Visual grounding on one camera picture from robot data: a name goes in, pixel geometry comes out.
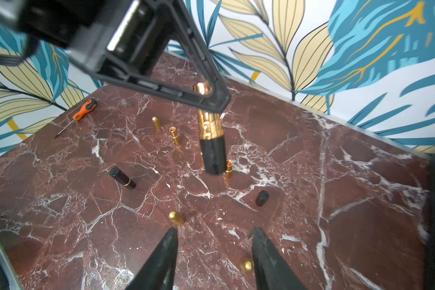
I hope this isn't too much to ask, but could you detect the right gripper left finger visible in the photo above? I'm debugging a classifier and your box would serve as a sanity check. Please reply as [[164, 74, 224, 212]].
[[126, 227, 178, 290]]

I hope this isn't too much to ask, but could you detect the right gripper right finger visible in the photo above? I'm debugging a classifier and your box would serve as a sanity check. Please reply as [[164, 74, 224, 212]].
[[251, 227, 306, 290]]

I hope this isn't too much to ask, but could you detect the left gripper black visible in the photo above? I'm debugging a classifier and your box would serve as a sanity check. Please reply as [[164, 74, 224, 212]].
[[0, 1, 232, 113]]

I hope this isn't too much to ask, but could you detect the gold lipstick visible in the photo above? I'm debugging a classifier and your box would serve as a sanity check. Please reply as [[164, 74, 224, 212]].
[[240, 258, 254, 273], [169, 126, 181, 146], [224, 159, 233, 179], [169, 211, 186, 226]]

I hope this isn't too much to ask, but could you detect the black lipstick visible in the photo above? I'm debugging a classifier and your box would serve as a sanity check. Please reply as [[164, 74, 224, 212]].
[[193, 82, 230, 176], [109, 167, 136, 190]]

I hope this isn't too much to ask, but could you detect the black lipstick cap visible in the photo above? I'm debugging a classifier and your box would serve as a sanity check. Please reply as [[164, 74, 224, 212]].
[[255, 190, 269, 207]]

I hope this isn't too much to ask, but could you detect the orange handled screwdriver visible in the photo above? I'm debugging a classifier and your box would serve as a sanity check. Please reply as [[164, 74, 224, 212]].
[[55, 99, 98, 138]]

